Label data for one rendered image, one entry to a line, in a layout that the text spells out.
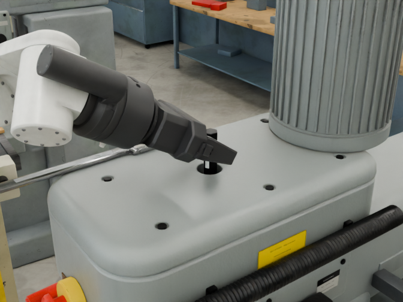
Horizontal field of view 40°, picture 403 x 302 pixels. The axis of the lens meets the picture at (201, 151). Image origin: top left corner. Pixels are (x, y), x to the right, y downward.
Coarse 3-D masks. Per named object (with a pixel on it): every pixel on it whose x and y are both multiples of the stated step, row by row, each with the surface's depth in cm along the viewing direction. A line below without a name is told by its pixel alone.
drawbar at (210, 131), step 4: (208, 132) 78; (212, 132) 78; (216, 132) 78; (212, 136) 78; (216, 136) 78; (204, 164) 80; (212, 164) 80; (216, 164) 80; (204, 168) 80; (208, 168) 80; (212, 168) 80; (216, 168) 81; (204, 172) 81; (208, 172) 80; (212, 172) 80
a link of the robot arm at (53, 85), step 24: (48, 48) 57; (24, 72) 60; (48, 72) 56; (72, 72) 58; (96, 72) 59; (24, 96) 59; (48, 96) 59; (72, 96) 61; (96, 96) 63; (120, 96) 62; (24, 120) 58; (48, 120) 58; (72, 120) 61; (96, 120) 63; (48, 144) 63
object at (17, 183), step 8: (104, 152) 84; (112, 152) 84; (120, 152) 84; (128, 152) 85; (136, 152) 85; (144, 152) 86; (80, 160) 82; (88, 160) 82; (96, 160) 82; (104, 160) 83; (48, 168) 79; (56, 168) 79; (64, 168) 79; (72, 168) 80; (80, 168) 81; (24, 176) 77; (32, 176) 77; (40, 176) 77; (48, 176) 78; (0, 184) 75; (8, 184) 75; (16, 184) 75; (24, 184) 76; (0, 192) 74
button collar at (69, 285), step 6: (60, 282) 74; (66, 282) 73; (72, 282) 73; (60, 288) 74; (66, 288) 73; (72, 288) 73; (78, 288) 73; (60, 294) 75; (66, 294) 73; (72, 294) 72; (78, 294) 72; (72, 300) 72; (78, 300) 72; (84, 300) 73
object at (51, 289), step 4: (56, 284) 85; (44, 288) 84; (48, 288) 84; (52, 288) 84; (36, 292) 84; (40, 292) 83; (44, 292) 84; (48, 292) 84; (52, 292) 84; (56, 292) 84; (28, 296) 83; (32, 296) 83; (36, 296) 83; (40, 296) 83; (52, 296) 84; (56, 296) 84; (28, 300) 83; (32, 300) 82; (36, 300) 83; (40, 300) 83
